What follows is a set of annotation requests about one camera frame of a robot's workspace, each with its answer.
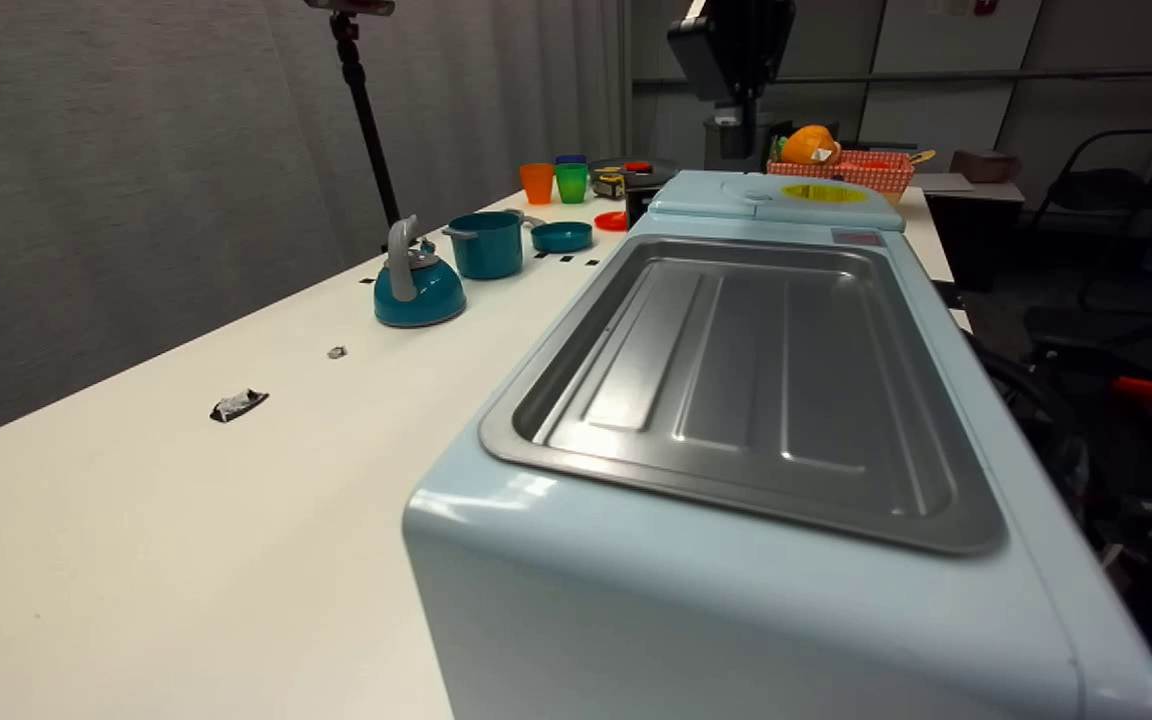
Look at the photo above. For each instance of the light blue toy microwave oven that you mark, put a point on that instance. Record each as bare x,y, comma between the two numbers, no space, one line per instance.
756,472

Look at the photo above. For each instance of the black camera tripod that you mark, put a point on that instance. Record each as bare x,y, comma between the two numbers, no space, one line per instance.
346,38

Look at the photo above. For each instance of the teal toy pot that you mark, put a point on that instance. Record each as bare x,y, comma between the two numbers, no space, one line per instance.
485,244

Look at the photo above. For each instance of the teal toy kettle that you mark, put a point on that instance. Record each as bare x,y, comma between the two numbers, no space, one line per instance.
415,286

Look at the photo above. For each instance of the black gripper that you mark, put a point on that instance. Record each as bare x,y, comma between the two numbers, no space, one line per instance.
731,52

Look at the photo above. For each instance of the teal small pan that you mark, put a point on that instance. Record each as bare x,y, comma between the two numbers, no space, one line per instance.
562,237

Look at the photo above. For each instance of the small metal clip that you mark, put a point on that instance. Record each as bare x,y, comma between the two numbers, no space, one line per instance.
236,404

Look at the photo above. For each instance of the green plastic cup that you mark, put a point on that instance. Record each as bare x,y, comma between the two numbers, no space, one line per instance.
575,178

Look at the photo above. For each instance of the yellow round button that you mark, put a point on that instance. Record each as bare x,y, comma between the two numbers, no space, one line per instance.
824,192

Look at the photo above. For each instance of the orange plastic cup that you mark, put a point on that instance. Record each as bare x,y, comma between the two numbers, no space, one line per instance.
538,180

